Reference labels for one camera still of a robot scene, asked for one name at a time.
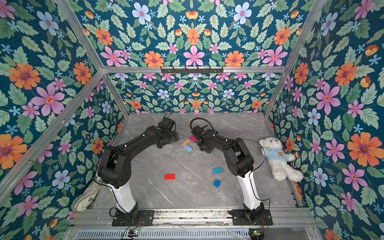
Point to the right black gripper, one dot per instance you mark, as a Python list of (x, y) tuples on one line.
[(202, 142)]

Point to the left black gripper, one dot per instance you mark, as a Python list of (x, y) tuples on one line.
[(174, 138)]

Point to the magenta rectangular block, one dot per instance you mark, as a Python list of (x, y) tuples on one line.
[(193, 139)]

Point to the natural wood block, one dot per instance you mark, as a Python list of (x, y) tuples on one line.
[(186, 142)]

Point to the light blue block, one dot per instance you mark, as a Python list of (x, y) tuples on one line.
[(189, 149)]

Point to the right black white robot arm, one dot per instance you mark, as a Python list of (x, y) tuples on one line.
[(240, 162)]

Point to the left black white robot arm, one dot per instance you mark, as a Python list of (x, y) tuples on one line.
[(115, 168)]

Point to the teal rectangular block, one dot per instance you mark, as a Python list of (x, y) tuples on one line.
[(218, 170)]

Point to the red rectangular block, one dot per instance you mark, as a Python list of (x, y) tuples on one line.
[(169, 177)]

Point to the blue square block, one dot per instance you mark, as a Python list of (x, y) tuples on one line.
[(217, 183)]

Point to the white teddy bear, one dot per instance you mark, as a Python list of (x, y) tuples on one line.
[(278, 160)]

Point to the left green circuit board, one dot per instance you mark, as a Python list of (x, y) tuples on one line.
[(133, 233)]

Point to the green circuit board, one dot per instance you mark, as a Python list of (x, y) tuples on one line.
[(133, 233), (256, 233)]

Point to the rolled patterned cloth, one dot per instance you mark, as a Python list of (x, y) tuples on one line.
[(88, 196)]

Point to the right green circuit board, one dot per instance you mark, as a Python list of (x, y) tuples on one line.
[(256, 233)]

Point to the black hook rail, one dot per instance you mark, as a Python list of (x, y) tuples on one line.
[(192, 70)]

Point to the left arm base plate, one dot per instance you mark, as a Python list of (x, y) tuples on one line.
[(141, 217)]

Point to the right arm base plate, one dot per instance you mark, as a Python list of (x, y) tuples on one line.
[(239, 218)]

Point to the aluminium front rail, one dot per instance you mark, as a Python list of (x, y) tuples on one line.
[(283, 217)]

